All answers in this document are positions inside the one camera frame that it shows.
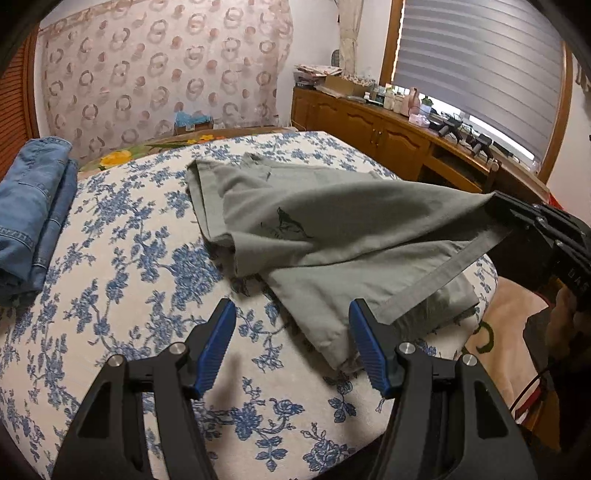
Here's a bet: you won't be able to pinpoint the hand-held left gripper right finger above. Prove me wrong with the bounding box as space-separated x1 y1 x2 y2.
348 299 539 480

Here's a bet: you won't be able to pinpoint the blue topped small box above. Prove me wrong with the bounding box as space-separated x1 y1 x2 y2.
174 111 214 134

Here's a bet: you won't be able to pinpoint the person's right hand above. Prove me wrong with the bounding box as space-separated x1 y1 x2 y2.
546 288 591 365

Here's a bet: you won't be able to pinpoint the folded blue jeans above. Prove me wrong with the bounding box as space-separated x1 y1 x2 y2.
0 137 79 305

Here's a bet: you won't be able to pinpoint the grey window blind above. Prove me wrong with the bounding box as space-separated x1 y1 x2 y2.
392 0 566 158

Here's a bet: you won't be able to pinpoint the cardboard box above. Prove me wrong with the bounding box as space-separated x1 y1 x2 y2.
318 74 375 99

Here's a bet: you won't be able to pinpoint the blue floral bed cover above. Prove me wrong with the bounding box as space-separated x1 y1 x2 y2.
0 130 499 480

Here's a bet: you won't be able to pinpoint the stack of papers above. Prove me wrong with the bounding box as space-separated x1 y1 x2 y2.
293 65 342 88

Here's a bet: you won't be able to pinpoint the tied lace curtain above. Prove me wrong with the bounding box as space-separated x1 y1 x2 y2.
337 0 361 79

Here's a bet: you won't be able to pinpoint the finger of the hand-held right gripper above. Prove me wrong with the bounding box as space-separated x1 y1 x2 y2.
485 191 591 237
531 226 591 265

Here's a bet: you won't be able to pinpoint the red cable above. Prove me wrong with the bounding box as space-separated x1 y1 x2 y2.
508 364 555 416

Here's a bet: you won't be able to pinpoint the yellow flower blanket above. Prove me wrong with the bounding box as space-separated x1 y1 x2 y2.
76 127 296 174

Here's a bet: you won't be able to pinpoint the grey pants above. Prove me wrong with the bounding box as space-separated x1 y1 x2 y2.
185 152 513 370

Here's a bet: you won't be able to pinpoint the circle patterned sheer curtain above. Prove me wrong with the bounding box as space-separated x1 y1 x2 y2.
41 0 295 160

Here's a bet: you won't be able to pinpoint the wooden headboard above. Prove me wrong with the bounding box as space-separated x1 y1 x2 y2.
0 28 42 181

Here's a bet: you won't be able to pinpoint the black handle tool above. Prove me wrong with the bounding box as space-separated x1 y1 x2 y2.
438 115 463 139
465 133 496 158

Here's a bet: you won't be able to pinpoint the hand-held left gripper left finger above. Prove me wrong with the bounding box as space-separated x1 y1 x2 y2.
51 298 238 480

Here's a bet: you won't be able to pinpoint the pink bottle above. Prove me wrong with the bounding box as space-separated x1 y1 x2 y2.
401 87 422 117

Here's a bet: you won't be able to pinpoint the wooden window frame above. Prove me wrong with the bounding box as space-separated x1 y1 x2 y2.
379 0 573 183

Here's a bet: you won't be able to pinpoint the wooden cabinet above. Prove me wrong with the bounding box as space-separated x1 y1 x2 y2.
291 87 555 204

